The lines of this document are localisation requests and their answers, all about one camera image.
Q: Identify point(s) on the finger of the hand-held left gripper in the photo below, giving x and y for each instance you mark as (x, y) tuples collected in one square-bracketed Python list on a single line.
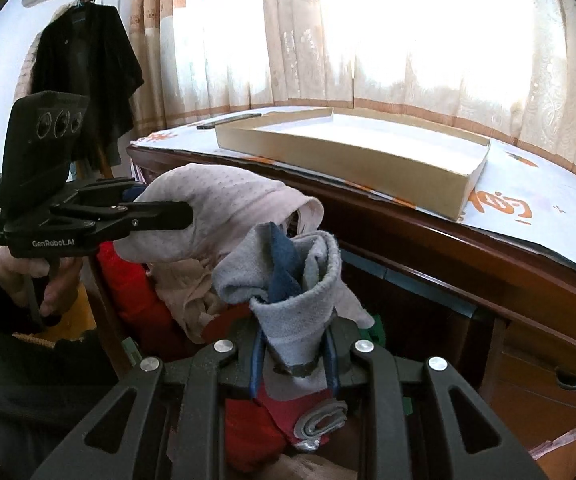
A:
[(167, 215), (102, 189)]

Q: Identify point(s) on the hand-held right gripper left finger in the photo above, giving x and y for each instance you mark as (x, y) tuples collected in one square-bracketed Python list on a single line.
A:
[(255, 375)]

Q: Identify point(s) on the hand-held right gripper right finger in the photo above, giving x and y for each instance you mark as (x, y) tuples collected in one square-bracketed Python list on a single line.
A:
[(332, 365)]

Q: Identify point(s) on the red underwear with grey waistband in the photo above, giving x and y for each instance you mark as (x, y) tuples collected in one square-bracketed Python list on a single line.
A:
[(253, 425)]

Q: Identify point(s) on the pale pink socks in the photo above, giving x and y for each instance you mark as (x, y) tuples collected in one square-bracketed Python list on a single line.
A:
[(217, 200)]

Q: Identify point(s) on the beige underwear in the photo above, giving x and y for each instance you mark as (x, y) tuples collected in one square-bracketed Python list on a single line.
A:
[(182, 290)]

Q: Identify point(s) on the wooden drawer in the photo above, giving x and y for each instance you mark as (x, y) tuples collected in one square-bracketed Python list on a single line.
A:
[(112, 320), (533, 400)]

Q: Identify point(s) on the shallow cardboard box tray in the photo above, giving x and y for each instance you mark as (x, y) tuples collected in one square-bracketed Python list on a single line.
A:
[(368, 160)]

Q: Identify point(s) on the closed wooden drawer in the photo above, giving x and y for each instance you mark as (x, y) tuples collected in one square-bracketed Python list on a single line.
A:
[(533, 400)]

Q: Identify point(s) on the person's left hand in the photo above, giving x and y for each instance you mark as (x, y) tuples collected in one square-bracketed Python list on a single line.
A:
[(12, 280)]

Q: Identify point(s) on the black hanging jacket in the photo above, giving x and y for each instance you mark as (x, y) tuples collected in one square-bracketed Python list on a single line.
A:
[(87, 75)]

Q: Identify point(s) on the black smartphone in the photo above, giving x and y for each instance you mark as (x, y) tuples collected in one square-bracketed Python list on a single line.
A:
[(227, 121)]

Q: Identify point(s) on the brown wooden dresser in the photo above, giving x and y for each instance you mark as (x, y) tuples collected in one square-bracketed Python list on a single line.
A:
[(418, 230)]

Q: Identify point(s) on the person's dark clothing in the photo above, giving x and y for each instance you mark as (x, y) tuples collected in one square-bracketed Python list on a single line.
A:
[(27, 400)]

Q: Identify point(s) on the white printed table cover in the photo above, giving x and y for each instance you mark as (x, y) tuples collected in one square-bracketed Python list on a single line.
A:
[(533, 200)]

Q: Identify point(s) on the blue metal rail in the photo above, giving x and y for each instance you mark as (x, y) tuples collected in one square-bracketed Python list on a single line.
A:
[(418, 287)]

